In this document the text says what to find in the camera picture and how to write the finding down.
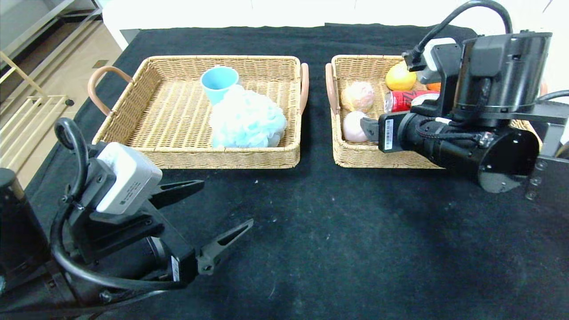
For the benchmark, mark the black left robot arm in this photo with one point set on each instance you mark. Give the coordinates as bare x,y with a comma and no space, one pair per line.
18,231

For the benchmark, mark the orange fruit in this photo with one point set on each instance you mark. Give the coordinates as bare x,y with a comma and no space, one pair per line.
434,86

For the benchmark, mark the grey metal shelf frame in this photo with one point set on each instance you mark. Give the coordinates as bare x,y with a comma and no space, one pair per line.
44,22

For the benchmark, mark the wicker basket with food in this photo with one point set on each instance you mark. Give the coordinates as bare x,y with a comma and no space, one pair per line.
355,155

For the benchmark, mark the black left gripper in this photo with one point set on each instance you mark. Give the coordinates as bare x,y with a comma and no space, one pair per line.
179,263

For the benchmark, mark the teal plastic mug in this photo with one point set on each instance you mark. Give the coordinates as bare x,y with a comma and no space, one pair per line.
218,86

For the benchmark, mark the pink peach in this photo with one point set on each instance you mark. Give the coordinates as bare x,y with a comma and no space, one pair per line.
353,126

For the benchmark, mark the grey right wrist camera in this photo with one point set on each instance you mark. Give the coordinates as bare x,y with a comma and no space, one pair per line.
438,49

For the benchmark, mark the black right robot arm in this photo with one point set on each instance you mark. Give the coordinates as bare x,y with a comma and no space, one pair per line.
502,75

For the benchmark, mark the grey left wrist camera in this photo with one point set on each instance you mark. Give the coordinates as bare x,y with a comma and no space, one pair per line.
129,178

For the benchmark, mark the light blue bath loofah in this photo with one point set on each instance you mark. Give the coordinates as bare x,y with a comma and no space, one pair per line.
249,120

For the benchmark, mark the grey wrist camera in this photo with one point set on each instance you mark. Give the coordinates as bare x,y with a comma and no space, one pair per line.
129,178
438,49

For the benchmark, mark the cream wooden rack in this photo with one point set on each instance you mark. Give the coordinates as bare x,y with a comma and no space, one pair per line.
20,72

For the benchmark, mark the red cola can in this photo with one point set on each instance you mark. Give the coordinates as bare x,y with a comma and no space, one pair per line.
400,101

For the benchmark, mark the yellow pear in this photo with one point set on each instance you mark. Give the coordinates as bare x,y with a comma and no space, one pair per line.
400,79

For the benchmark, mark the gold Red Bull can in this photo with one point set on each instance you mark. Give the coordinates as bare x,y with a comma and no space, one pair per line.
422,100

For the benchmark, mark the lumpy pink bread bun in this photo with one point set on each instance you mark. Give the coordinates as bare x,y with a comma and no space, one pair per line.
358,97

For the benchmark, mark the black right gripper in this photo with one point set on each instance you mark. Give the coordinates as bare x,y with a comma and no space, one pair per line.
387,131

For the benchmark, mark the empty wicker basket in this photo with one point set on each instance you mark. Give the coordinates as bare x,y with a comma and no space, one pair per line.
169,124

